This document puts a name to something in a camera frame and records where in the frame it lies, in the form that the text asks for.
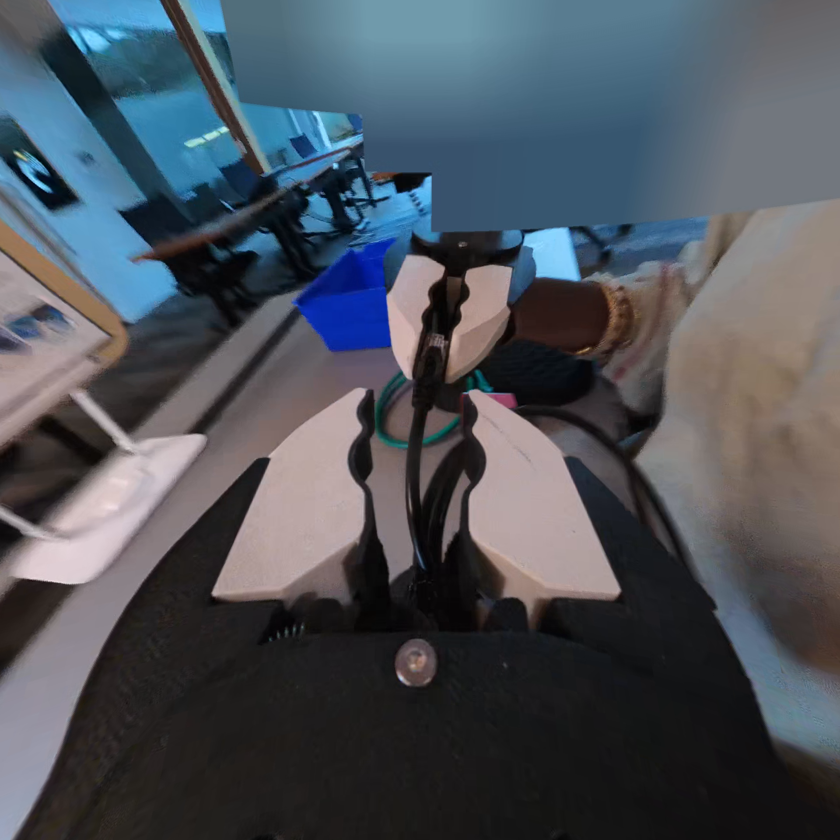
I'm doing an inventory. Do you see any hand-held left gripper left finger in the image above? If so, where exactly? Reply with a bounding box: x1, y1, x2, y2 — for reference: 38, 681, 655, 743
210, 387, 395, 631

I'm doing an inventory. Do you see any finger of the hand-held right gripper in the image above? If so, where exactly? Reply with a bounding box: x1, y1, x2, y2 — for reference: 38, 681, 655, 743
440, 264, 515, 386
386, 255, 447, 382

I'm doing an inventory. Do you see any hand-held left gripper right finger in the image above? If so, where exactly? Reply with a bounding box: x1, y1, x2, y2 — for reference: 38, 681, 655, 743
445, 390, 623, 631

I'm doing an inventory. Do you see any blue plastic bin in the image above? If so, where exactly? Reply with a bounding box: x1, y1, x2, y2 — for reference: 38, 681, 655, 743
293, 239, 398, 352

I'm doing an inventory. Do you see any green ethernet cable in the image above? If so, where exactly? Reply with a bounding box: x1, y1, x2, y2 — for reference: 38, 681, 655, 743
375, 369, 493, 452

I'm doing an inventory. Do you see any black ethernet cable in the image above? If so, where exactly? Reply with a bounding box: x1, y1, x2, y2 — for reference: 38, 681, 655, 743
406, 315, 690, 592

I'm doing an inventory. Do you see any brown office desk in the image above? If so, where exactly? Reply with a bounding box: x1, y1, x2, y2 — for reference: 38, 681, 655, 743
130, 134, 366, 277

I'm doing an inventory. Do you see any person's right hand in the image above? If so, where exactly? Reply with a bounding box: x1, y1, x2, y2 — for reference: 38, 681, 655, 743
507, 279, 616, 349

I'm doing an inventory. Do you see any black quilted wrist rest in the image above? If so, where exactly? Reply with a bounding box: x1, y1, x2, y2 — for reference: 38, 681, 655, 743
459, 341, 599, 413

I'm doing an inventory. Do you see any white stand with wooden board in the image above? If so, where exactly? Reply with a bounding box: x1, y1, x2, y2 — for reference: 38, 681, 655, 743
0, 217, 209, 586

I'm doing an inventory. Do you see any black office chair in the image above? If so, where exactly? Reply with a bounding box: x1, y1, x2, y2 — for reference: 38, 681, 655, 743
172, 248, 261, 324

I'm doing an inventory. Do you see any person's beige sweatshirt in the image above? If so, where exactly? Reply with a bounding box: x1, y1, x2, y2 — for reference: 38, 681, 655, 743
629, 202, 840, 778

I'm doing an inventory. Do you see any instruction poster sheet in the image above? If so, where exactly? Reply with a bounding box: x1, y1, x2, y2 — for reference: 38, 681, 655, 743
0, 252, 110, 409

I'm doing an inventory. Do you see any phone icon door sign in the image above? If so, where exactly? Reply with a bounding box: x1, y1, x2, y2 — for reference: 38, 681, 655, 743
0, 118, 81, 212

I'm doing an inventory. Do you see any wooden support post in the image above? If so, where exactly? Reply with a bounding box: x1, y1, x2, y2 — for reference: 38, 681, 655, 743
159, 0, 271, 176

